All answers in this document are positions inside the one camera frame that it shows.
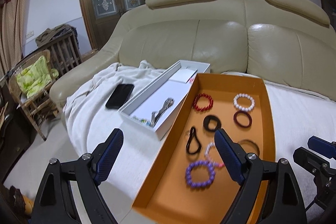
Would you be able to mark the beige leather sofa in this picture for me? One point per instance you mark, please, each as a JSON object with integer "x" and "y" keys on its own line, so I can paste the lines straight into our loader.
{"x": 220, "y": 48}

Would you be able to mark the brown wooden door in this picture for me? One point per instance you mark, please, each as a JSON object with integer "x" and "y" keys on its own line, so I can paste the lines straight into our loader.
{"x": 89, "y": 16}

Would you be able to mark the black scrunchie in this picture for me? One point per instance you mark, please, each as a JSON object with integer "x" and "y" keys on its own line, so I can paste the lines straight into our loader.
{"x": 206, "y": 124}

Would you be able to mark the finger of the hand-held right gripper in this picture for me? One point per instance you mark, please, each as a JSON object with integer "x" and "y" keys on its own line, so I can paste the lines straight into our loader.
{"x": 323, "y": 147}
{"x": 308, "y": 159}

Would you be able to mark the wooden crib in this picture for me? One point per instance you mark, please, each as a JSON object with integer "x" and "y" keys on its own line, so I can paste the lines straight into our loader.
{"x": 63, "y": 53}

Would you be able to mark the black smartphone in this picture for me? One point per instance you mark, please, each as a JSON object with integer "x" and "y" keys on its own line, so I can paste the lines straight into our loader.
{"x": 119, "y": 96}

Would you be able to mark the white card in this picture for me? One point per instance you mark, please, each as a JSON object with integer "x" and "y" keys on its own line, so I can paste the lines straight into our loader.
{"x": 183, "y": 76}

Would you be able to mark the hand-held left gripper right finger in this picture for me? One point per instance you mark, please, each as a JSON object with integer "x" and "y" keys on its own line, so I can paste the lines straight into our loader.
{"x": 228, "y": 155}

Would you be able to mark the white blanket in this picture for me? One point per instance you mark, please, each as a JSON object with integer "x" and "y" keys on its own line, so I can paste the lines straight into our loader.
{"x": 89, "y": 108}

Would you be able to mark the thin brown hair band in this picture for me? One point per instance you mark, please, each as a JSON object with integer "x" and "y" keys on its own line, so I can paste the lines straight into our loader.
{"x": 256, "y": 146}

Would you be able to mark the brown object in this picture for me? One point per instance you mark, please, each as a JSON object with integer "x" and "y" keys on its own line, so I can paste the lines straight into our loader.
{"x": 18, "y": 200}

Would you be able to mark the green patterned cushion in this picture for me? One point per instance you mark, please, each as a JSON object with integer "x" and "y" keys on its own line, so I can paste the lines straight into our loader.
{"x": 34, "y": 77}

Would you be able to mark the pile of clothes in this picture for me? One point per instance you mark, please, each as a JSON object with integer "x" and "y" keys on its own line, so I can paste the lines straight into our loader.
{"x": 48, "y": 36}

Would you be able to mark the orange cardboard box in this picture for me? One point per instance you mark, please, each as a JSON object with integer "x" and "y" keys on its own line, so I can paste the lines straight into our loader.
{"x": 170, "y": 200}

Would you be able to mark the long white box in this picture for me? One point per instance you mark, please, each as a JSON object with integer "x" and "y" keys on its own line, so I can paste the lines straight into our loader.
{"x": 168, "y": 92}

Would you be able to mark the white wall socket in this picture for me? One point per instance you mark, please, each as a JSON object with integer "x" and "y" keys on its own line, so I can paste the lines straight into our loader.
{"x": 30, "y": 35}

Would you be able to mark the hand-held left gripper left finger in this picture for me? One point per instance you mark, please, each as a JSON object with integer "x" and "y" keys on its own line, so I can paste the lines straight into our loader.
{"x": 110, "y": 155}

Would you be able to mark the wicker chair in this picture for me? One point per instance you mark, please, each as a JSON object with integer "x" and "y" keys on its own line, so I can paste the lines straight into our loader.
{"x": 36, "y": 106}

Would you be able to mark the beige curtain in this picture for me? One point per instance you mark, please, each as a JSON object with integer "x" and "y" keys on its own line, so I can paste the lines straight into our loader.
{"x": 10, "y": 29}

